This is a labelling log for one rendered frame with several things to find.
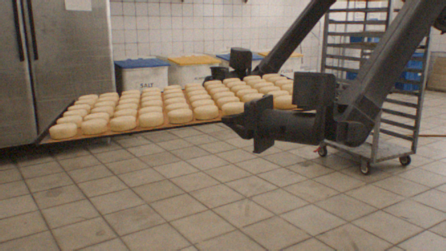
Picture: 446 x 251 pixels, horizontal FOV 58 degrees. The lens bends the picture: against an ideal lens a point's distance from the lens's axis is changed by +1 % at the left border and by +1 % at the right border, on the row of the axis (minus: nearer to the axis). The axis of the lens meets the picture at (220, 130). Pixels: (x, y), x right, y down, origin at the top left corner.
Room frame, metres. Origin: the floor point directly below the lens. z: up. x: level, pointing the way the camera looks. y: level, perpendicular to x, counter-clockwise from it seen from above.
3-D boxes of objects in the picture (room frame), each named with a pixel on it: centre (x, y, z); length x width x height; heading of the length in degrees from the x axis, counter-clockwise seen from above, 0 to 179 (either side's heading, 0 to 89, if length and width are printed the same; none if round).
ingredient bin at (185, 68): (4.69, 0.38, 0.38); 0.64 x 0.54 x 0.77; 35
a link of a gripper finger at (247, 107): (0.76, -0.04, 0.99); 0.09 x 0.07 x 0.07; 54
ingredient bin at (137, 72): (4.32, 0.92, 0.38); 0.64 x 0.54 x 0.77; 36
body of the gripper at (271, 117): (0.72, -0.10, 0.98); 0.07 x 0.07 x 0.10; 54
